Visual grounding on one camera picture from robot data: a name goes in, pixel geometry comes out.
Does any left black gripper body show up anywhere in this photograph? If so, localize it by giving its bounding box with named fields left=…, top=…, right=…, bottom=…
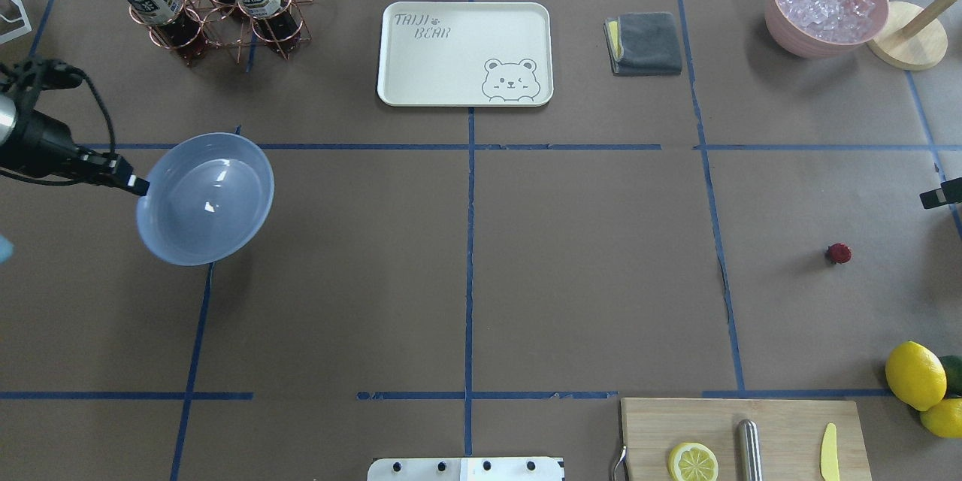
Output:
left=1, top=109, right=79, bottom=182

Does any blue plate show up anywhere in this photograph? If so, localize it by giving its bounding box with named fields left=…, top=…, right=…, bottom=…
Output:
left=135, top=132, right=275, bottom=266

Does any red strawberry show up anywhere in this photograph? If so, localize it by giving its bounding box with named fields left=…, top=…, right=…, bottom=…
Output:
left=824, top=244, right=853, bottom=265

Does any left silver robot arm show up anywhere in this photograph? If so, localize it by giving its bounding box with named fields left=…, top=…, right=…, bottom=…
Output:
left=1, top=96, right=149, bottom=196

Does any wooden cup stand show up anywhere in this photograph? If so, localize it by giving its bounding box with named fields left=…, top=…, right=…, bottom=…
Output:
left=868, top=0, right=959, bottom=71

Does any white cup rack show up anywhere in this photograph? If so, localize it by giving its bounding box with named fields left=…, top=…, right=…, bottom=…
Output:
left=1, top=0, right=33, bottom=45

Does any green lime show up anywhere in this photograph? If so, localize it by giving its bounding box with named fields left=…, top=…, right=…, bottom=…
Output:
left=939, top=355, right=962, bottom=397

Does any yellow lemon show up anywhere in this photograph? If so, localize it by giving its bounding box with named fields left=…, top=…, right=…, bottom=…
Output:
left=918, top=398, right=962, bottom=439
left=885, top=341, right=948, bottom=412

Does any pink bowl of ice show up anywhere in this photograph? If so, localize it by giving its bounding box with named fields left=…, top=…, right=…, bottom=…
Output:
left=765, top=0, right=890, bottom=59

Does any wooden cutting board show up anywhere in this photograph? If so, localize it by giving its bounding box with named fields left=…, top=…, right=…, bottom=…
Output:
left=621, top=398, right=872, bottom=480

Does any yellow plastic knife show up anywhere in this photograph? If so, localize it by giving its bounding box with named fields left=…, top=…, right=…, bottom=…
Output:
left=820, top=422, right=839, bottom=481

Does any grey yellow folded cloth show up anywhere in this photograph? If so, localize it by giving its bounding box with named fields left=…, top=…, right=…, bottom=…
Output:
left=604, top=12, right=682, bottom=76

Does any cream bear tray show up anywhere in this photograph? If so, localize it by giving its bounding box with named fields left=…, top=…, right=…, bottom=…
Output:
left=376, top=2, right=554, bottom=107

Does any lemon half slice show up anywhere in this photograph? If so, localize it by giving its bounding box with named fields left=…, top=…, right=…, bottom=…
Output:
left=667, top=441, right=719, bottom=480

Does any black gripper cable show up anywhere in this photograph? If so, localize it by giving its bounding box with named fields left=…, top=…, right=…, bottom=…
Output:
left=0, top=56, right=117, bottom=187

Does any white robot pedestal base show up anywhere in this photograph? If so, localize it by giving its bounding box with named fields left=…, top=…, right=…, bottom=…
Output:
left=367, top=456, right=566, bottom=480

